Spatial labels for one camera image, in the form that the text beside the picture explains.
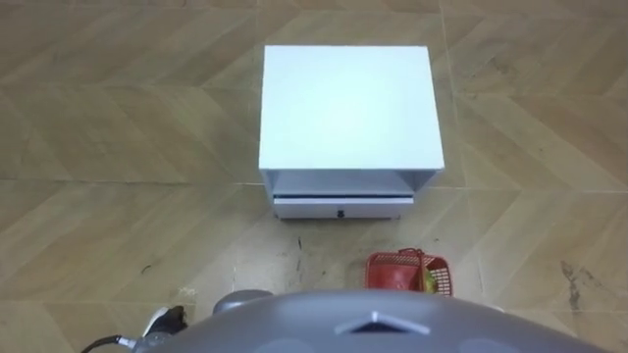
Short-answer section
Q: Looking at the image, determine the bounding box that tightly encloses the red plastic basket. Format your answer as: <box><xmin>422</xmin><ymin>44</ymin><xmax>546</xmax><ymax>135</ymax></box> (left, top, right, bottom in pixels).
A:
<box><xmin>364</xmin><ymin>247</ymin><xmax>454</xmax><ymax>298</ymax></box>

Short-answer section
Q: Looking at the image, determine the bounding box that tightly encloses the white bedside cabinet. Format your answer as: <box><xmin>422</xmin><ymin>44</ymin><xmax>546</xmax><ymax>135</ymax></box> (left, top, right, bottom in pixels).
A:
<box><xmin>258</xmin><ymin>44</ymin><xmax>446</xmax><ymax>222</ymax></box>

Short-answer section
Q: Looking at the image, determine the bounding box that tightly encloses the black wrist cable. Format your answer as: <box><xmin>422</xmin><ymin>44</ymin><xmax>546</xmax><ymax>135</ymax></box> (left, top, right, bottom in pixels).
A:
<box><xmin>80</xmin><ymin>334</ymin><xmax>136</xmax><ymax>353</ymax></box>

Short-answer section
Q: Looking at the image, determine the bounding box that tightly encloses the robot body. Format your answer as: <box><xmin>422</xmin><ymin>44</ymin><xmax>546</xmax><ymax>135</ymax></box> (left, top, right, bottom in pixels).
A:
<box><xmin>144</xmin><ymin>288</ymin><xmax>612</xmax><ymax>353</ymax></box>

